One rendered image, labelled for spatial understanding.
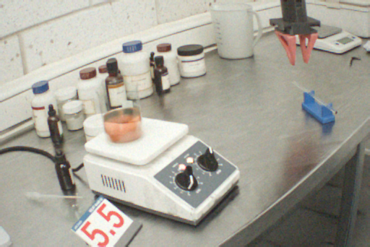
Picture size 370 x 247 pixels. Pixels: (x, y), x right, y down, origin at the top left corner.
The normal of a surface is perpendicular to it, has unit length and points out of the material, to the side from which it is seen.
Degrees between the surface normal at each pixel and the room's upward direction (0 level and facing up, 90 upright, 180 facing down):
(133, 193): 90
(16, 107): 90
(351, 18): 93
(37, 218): 0
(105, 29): 90
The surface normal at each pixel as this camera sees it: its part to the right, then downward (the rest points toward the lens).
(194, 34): 0.69, 0.22
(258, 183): -0.11, -0.91
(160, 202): -0.54, 0.40
